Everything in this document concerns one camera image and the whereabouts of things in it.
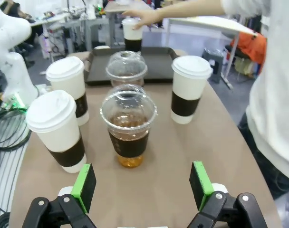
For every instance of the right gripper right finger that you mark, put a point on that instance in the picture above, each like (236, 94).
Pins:
(199, 185)

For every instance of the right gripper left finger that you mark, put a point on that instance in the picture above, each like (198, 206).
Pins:
(86, 187)

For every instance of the clear dome-lid tea cup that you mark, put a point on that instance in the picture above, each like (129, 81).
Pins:
(129, 142)
(125, 69)

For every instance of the white paper coffee cup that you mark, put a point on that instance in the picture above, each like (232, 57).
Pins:
(189, 80)
(68, 83)
(130, 35)
(56, 128)

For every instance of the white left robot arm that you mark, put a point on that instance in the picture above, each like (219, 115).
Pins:
(6, 38)

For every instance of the person's right forearm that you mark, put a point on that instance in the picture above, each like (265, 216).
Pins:
(189, 9)

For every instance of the dark brown serving tray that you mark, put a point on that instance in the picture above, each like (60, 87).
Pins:
(97, 69)

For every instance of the person's right hand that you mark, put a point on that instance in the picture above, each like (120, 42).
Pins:
(149, 17)

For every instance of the green-lit circuit board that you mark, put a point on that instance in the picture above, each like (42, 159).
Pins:
(13, 101)

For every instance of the person in white sweater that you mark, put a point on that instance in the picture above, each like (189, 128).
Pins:
(275, 95)

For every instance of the grey plastic stool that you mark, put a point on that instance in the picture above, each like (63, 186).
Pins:
(213, 61)

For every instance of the orange cloth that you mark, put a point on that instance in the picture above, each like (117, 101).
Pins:
(251, 47)

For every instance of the beige-top table white legs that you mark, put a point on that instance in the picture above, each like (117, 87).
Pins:
(206, 25)

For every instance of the cluttered white workbench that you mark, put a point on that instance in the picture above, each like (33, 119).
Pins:
(63, 19)

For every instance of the ribbed aluminium base rail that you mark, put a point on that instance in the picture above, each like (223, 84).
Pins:
(6, 171)

